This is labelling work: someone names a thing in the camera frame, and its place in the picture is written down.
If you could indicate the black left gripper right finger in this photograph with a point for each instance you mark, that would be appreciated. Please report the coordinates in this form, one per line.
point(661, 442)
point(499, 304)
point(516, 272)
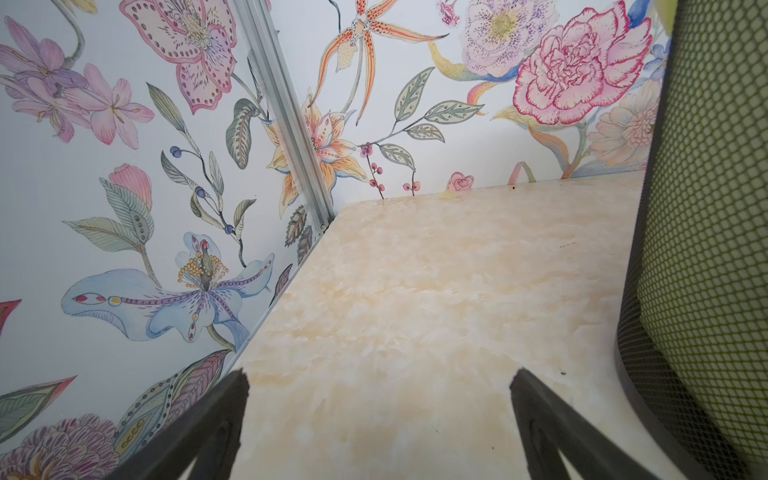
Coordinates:
point(553, 435)

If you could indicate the black mesh waste bin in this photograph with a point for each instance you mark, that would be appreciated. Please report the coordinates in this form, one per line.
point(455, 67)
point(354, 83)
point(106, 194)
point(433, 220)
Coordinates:
point(691, 344)

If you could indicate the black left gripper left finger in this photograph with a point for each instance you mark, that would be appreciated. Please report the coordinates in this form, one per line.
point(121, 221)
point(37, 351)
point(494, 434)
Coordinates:
point(204, 441)

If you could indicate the aluminium corner post left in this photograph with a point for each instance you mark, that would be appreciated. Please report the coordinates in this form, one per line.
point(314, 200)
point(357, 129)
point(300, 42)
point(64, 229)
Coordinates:
point(295, 142)

